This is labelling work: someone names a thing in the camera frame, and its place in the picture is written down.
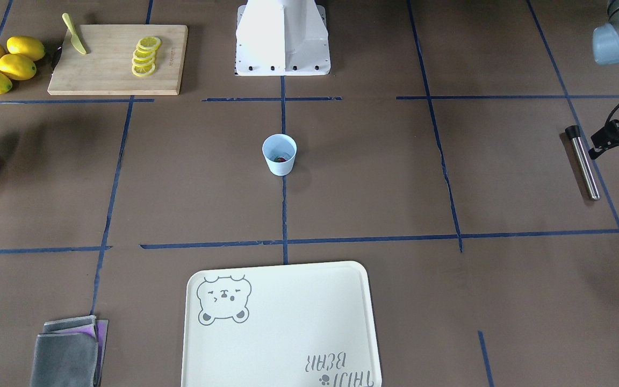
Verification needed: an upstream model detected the steel muddler rod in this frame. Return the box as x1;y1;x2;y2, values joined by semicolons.
565;125;600;201

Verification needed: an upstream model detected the light blue plastic cup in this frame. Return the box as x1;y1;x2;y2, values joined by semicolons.
261;134;298;176

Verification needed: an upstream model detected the cream bear serving tray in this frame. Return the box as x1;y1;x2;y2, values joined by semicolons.
180;261;383;386

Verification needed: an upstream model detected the lemon slice stack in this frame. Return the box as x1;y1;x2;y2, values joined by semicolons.
131;36;162;77

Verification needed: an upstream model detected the bamboo cutting board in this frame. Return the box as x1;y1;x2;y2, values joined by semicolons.
48;24;188;96

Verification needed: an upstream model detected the folded grey cloth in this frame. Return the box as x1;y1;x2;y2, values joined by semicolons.
30;314;110;386

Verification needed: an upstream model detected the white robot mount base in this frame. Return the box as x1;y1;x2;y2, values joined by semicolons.
234;1;332;77

